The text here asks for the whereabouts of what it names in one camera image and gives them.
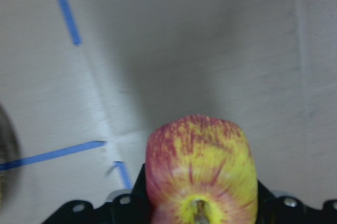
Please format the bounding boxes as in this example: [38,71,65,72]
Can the woven wicker basket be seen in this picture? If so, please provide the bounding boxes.
[1,105,19,206]

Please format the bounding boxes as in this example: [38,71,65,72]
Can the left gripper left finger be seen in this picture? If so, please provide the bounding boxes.
[43,165,151,224]

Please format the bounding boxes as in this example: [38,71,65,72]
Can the red yellow apple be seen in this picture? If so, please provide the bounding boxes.
[145,115,258,223]

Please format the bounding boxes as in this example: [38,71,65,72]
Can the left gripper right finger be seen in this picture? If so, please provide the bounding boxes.
[255,181,336,224]

